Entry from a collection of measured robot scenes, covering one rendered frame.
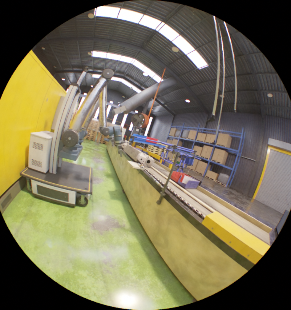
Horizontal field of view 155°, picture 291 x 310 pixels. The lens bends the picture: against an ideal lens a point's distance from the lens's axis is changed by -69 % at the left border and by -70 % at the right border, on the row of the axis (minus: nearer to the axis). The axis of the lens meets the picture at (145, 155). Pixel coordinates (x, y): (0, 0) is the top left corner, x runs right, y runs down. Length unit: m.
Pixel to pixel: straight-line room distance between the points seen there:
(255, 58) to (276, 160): 7.83
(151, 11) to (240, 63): 6.93
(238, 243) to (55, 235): 1.64
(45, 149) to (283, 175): 12.52
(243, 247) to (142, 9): 10.02
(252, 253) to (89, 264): 1.31
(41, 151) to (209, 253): 2.15
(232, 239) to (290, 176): 10.88
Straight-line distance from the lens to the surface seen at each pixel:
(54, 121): 2.74
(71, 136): 1.24
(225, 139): 11.01
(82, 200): 1.73
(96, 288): 1.22
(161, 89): 10.99
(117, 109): 8.73
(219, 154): 10.81
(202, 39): 9.47
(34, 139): 1.80
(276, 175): 11.28
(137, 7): 9.45
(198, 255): 1.07
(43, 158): 1.78
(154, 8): 9.33
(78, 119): 1.28
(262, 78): 10.44
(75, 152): 1.57
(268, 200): 11.24
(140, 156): 1.92
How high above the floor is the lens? 1.21
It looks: 7 degrees down
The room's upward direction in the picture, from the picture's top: 18 degrees clockwise
